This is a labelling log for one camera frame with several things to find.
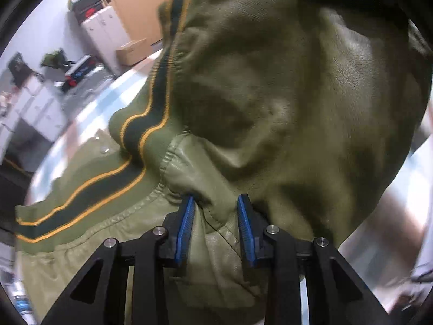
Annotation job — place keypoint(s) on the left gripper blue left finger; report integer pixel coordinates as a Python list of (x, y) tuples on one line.
[(179, 224)]

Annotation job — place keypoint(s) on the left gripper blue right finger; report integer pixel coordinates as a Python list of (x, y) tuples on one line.
[(256, 251)]

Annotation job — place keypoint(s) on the green and mustard varsity jacket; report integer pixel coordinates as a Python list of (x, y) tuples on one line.
[(309, 107)]

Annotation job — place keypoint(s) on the checkered bed sheet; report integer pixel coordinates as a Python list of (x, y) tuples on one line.
[(383, 250)]

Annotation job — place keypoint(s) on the silver aluminium suitcase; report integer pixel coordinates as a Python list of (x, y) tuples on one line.
[(87, 89)]

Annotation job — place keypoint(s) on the upper cardboard box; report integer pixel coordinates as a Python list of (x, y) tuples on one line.
[(133, 52)]

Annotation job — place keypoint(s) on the black red shoe box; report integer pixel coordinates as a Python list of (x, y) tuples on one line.
[(78, 71)]

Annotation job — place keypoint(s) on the white drawer desk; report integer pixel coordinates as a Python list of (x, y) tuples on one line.
[(38, 105)]

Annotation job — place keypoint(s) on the white cabinet by door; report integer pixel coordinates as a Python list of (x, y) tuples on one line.
[(107, 34)]

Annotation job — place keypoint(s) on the yellow topped black box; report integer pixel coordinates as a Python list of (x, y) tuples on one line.
[(83, 9)]

